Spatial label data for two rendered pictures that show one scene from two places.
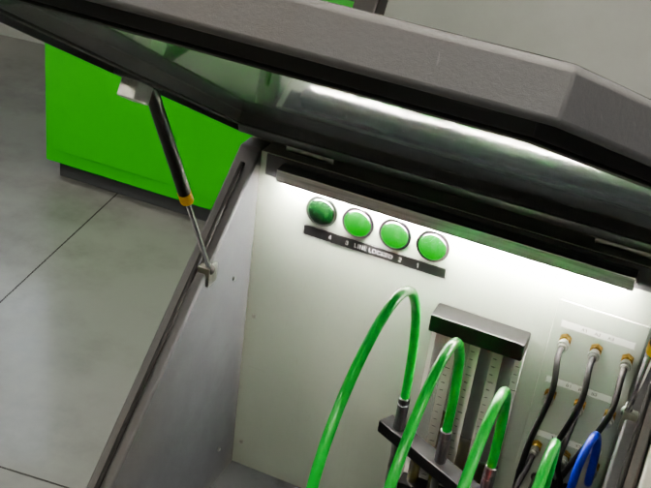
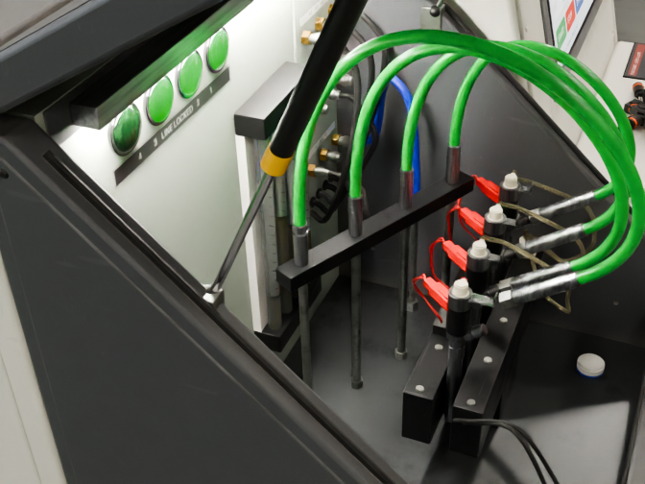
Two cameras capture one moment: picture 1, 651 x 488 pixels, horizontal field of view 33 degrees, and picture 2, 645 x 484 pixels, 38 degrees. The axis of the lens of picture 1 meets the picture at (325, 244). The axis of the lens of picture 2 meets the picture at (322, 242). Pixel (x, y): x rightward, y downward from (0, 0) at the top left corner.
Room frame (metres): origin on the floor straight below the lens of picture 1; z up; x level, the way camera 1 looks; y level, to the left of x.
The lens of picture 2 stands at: (1.23, 0.76, 1.81)
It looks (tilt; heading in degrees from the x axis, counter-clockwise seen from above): 36 degrees down; 274
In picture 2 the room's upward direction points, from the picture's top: 2 degrees counter-clockwise
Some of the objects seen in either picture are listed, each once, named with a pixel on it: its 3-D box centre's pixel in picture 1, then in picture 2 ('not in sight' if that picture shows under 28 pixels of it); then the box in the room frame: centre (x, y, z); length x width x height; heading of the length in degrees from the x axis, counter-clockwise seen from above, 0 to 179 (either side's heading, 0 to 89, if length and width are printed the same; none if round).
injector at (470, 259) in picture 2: not in sight; (481, 320); (1.09, -0.15, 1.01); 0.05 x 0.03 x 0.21; 160
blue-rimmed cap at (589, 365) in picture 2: not in sight; (590, 365); (0.91, -0.25, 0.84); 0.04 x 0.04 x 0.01
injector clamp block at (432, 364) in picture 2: not in sight; (475, 355); (1.09, -0.20, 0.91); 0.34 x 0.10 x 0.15; 70
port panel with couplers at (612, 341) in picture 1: (576, 404); (326, 91); (1.29, -0.40, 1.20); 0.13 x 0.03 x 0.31; 70
